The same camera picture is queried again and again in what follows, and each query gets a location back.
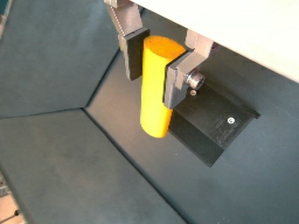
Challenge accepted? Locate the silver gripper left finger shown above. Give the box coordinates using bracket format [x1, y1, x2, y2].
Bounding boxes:
[104, 0, 149, 81]

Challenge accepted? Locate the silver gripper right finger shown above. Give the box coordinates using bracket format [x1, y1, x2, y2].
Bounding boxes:
[162, 30, 213, 109]

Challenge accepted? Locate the yellow oval cylinder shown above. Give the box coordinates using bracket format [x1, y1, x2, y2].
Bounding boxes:
[140, 36, 185, 138]

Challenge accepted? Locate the black curved fixture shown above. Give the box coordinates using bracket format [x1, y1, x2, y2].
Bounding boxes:
[169, 83, 260, 167]

